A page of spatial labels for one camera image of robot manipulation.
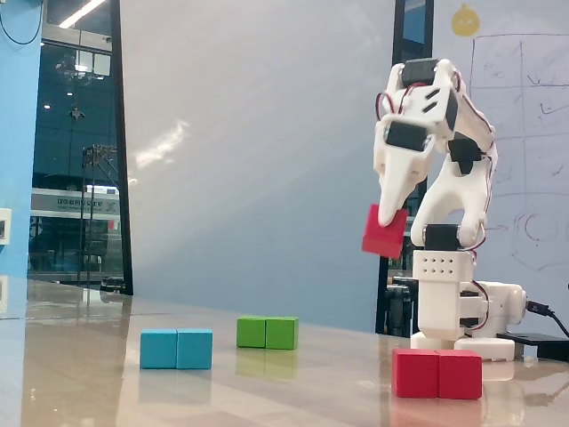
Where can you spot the metal scaffold tower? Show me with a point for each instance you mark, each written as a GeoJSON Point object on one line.
{"type": "Point", "coordinates": [95, 153]}

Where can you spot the blue wooden cube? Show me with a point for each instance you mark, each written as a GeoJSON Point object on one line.
{"type": "Point", "coordinates": [194, 351]}
{"type": "Point", "coordinates": [158, 351]}

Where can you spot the white wall box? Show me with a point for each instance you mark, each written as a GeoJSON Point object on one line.
{"type": "Point", "coordinates": [4, 227]}

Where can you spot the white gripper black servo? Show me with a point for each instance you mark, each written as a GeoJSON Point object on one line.
{"type": "Point", "coordinates": [396, 171]}

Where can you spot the red wooden cube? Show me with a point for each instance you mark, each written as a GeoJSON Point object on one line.
{"type": "Point", "coordinates": [460, 376]}
{"type": "Point", "coordinates": [415, 376]}
{"type": "Point", "coordinates": [384, 240]}

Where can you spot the yellow round sticker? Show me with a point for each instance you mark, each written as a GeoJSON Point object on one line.
{"type": "Point", "coordinates": [465, 22]}

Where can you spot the black flat box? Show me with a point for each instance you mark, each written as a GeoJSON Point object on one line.
{"type": "Point", "coordinates": [533, 338]}

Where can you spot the ceiling light strip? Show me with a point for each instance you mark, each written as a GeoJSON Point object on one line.
{"type": "Point", "coordinates": [82, 12]}

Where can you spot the dark door frame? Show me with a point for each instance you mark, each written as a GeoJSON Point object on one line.
{"type": "Point", "coordinates": [381, 289]}

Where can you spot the black window frame post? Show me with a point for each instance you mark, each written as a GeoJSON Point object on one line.
{"type": "Point", "coordinates": [122, 178]}

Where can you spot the white robot arm with base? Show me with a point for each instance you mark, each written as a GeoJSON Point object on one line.
{"type": "Point", "coordinates": [444, 191]}

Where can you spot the green wooden cube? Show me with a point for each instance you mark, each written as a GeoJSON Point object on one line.
{"type": "Point", "coordinates": [251, 333]}
{"type": "Point", "coordinates": [282, 334]}

